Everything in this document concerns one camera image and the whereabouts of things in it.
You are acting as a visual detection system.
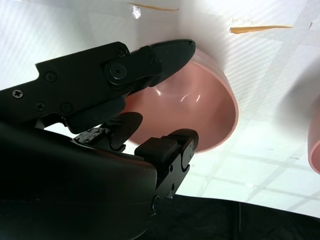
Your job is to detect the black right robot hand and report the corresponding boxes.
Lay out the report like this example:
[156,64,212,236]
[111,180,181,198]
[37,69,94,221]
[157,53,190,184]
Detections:
[0,38,200,240]

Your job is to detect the pink plastic bowl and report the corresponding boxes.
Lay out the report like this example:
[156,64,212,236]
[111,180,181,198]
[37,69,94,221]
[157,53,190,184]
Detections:
[123,47,239,154]
[307,121,320,176]

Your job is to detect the black backdrop cloth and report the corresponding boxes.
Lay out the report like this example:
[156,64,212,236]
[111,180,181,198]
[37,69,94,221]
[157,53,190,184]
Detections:
[139,192,320,240]

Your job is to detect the orange tape strip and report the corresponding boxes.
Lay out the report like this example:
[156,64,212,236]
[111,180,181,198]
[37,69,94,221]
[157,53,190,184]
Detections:
[229,24,293,35]

